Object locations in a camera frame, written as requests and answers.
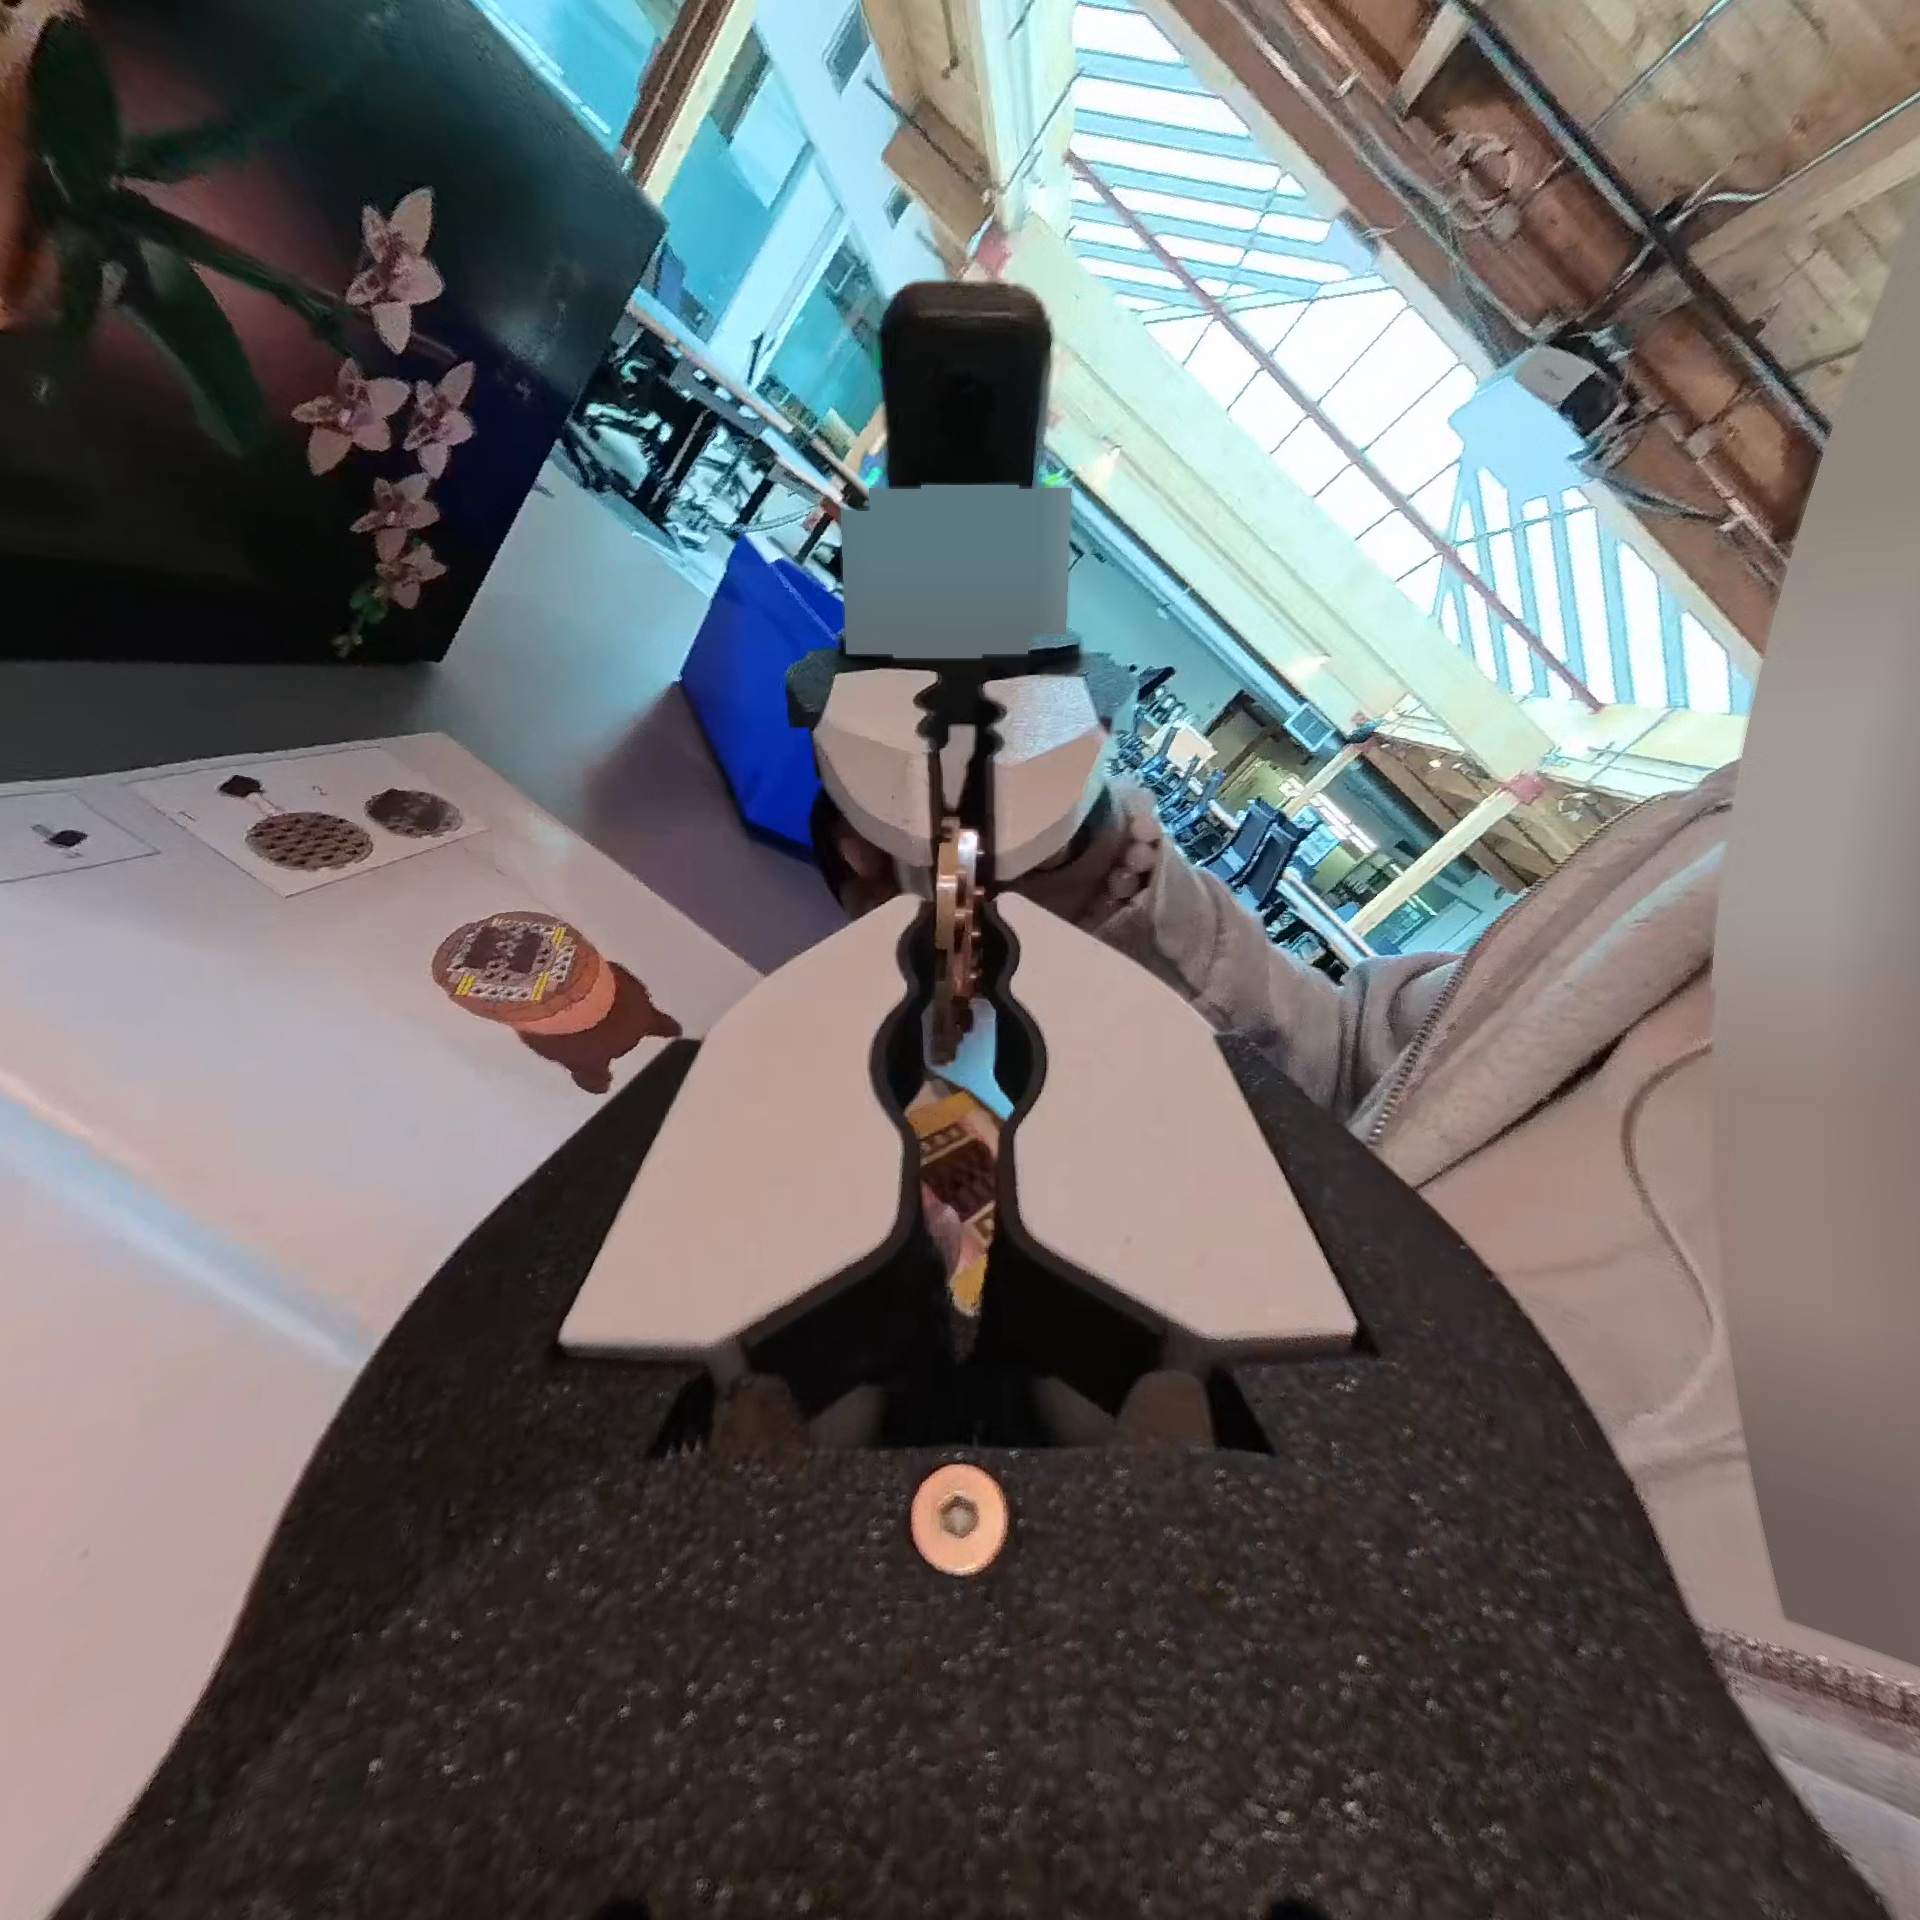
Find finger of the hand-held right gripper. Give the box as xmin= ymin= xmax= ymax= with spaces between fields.
xmin=812 ymin=686 xmax=955 ymax=902
xmin=967 ymin=676 xmax=1119 ymax=897

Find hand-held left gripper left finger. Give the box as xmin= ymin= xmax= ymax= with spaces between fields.
xmin=562 ymin=897 xmax=943 ymax=1375

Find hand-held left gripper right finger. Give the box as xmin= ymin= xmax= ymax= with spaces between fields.
xmin=977 ymin=897 xmax=1359 ymax=1382

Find tan round plate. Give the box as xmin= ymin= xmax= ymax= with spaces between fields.
xmin=920 ymin=812 xmax=999 ymax=1052

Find blue plastic bin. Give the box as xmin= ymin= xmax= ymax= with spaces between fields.
xmin=679 ymin=534 xmax=857 ymax=858

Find brick pot model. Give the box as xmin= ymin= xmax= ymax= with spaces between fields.
xmin=911 ymin=1082 xmax=1011 ymax=1321

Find row of black office chairs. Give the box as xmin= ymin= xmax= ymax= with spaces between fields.
xmin=1119 ymin=686 xmax=1414 ymax=962

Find background office desks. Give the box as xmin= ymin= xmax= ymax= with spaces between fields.
xmin=571 ymin=285 xmax=888 ymax=571

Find white instruction booklet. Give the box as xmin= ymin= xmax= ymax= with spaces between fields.
xmin=0 ymin=730 xmax=778 ymax=1920

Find white ceiling projector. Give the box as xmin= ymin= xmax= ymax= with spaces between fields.
xmin=1455 ymin=337 xmax=1636 ymax=495

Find black flower print box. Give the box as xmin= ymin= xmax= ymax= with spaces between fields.
xmin=0 ymin=0 xmax=668 ymax=667

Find white earphone cable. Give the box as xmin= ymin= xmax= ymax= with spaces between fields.
xmin=1622 ymin=1035 xmax=1729 ymax=1354

